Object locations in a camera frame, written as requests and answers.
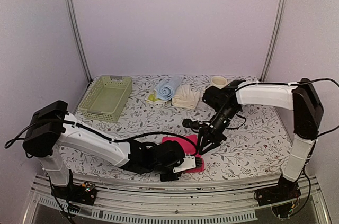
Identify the aluminium post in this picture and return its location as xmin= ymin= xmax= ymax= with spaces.
xmin=65 ymin=0 xmax=93 ymax=83
xmin=260 ymin=0 xmax=287 ymax=82

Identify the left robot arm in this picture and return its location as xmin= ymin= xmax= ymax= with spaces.
xmin=22 ymin=101 xmax=203 ymax=200

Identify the blue rolled towel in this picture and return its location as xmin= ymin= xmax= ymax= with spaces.
xmin=154 ymin=76 xmax=182 ymax=101

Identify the right aluminium post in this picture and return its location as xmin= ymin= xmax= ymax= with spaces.
xmin=260 ymin=0 xmax=287 ymax=82

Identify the pink towel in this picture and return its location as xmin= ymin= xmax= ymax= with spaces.
xmin=162 ymin=135 xmax=204 ymax=173

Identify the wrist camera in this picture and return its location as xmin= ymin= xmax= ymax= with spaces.
xmin=182 ymin=119 xmax=205 ymax=133
xmin=173 ymin=156 xmax=197 ymax=173

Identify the cream ceramic mug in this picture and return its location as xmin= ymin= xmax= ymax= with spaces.
xmin=210 ymin=76 xmax=228 ymax=89

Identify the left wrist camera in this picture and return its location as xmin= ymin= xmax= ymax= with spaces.
xmin=173 ymin=156 xmax=197 ymax=173

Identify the cream rolled towel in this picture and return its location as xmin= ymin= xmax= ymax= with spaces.
xmin=172 ymin=85 xmax=201 ymax=109

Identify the left black cable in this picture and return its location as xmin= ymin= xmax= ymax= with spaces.
xmin=4 ymin=122 xmax=186 ymax=150

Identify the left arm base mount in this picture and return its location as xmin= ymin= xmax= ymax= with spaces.
xmin=51 ymin=184 xmax=97 ymax=206

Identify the left aluminium post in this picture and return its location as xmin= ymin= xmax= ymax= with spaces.
xmin=65 ymin=0 xmax=93 ymax=83

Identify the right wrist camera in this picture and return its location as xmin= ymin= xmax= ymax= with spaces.
xmin=182 ymin=119 xmax=205 ymax=133

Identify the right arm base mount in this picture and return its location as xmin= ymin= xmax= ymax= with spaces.
xmin=253 ymin=181 xmax=301 ymax=219

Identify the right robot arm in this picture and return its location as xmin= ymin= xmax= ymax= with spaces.
xmin=198 ymin=78 xmax=324 ymax=201

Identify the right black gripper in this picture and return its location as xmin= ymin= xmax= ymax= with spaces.
xmin=197 ymin=106 xmax=239 ymax=156

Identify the green white towel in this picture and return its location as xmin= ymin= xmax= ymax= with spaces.
xmin=145 ymin=87 xmax=171 ymax=109

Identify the green plastic basket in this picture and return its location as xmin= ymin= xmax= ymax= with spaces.
xmin=78 ymin=75 xmax=132 ymax=122

